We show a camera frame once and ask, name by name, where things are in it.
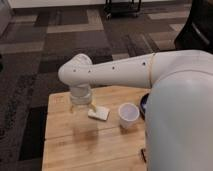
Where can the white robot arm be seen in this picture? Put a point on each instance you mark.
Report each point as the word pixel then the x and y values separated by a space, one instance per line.
pixel 179 108

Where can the black wheeled cart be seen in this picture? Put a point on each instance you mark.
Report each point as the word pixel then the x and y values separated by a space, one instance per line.
pixel 122 8

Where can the white paper cup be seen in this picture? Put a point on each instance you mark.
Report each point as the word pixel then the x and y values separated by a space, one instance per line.
pixel 128 114

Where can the dark blue plate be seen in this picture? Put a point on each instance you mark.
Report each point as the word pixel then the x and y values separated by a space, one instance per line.
pixel 142 105

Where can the dark snack box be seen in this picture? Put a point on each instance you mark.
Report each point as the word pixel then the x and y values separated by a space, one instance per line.
pixel 143 154

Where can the black office chair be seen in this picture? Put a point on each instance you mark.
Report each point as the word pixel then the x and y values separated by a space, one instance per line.
pixel 197 32

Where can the white sponge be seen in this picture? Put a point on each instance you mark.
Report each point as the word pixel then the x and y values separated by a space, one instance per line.
pixel 101 114

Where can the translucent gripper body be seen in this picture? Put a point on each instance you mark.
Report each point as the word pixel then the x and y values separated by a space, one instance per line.
pixel 81 95

